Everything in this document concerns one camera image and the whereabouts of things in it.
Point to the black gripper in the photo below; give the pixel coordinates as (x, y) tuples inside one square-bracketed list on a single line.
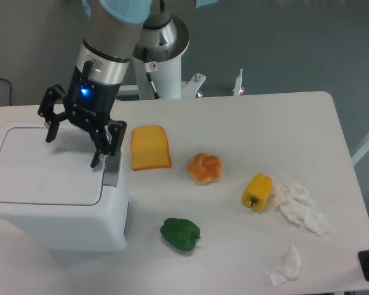
[(88, 104)]

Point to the white trash can lid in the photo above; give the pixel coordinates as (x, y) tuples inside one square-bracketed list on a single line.
[(39, 173)]

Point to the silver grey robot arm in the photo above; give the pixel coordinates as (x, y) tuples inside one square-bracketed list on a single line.
[(146, 34)]

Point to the white trash can body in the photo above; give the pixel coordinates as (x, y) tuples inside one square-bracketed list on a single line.
[(98, 227)]

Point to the orange toast slice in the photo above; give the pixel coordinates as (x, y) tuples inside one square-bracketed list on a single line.
[(150, 148)]

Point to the knotted bread roll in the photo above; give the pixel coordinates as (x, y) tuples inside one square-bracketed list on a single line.
[(205, 169)]

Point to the green bell pepper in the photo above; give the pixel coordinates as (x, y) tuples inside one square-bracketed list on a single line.
[(183, 234)]

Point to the white levelling foot with bolt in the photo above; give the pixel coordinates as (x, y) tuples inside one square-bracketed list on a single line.
[(238, 89)]

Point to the yellow bell pepper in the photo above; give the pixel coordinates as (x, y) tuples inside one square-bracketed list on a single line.
[(257, 192)]

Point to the large crumpled white tissue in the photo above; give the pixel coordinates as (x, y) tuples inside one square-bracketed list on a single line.
[(295, 203)]

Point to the small crumpled white tissue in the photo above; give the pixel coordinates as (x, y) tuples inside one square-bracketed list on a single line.
[(289, 268)]

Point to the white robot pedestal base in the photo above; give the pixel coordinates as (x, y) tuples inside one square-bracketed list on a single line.
[(161, 80)]

